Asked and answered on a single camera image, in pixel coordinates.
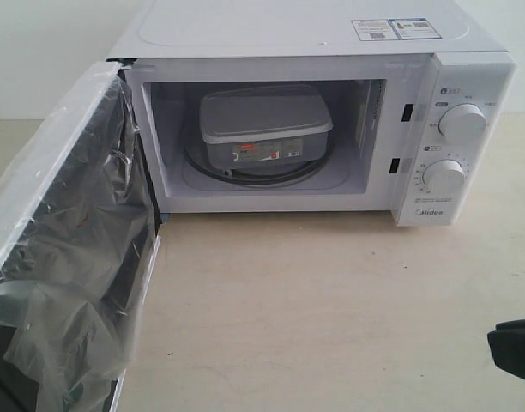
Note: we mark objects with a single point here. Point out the white plastic food container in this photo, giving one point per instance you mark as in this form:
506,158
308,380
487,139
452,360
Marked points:
274,125

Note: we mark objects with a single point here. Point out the white microwave door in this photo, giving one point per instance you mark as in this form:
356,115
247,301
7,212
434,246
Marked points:
52,214

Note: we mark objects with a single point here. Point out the glass microwave turntable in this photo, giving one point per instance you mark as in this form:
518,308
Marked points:
328,173

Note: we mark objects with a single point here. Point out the printed label sticker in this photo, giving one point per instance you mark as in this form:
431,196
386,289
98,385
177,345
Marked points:
395,29

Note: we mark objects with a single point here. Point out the white control knob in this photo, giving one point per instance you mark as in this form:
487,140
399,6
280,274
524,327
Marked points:
444,177
462,124

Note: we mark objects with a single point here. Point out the lower white control knob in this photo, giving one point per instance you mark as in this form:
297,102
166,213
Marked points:
444,177

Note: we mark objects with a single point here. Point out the clear plastic protective film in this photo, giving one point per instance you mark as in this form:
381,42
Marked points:
65,279

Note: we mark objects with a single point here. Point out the white microwave oven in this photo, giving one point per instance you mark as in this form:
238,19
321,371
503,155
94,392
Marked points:
174,53

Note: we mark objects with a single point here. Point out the upper white control knob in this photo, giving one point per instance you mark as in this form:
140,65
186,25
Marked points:
462,124

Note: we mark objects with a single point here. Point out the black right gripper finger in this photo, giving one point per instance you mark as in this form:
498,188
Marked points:
518,324
508,350

